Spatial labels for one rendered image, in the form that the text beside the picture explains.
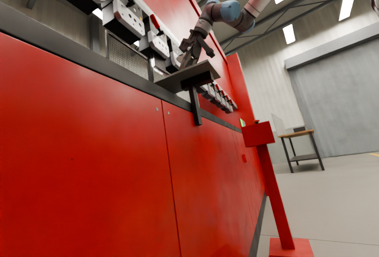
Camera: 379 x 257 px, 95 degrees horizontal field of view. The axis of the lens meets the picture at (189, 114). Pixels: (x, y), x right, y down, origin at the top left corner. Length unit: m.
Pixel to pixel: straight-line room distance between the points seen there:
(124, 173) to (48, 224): 0.14
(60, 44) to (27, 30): 0.04
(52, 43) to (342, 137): 8.03
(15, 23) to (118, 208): 0.32
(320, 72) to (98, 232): 8.38
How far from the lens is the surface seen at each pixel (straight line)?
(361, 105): 8.24
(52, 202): 0.31
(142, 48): 0.92
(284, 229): 1.21
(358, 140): 8.12
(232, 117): 2.93
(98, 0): 0.73
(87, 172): 0.33
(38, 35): 0.37
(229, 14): 0.83
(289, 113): 8.19
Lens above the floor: 0.63
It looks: 15 degrees up
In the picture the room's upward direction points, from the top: 9 degrees counter-clockwise
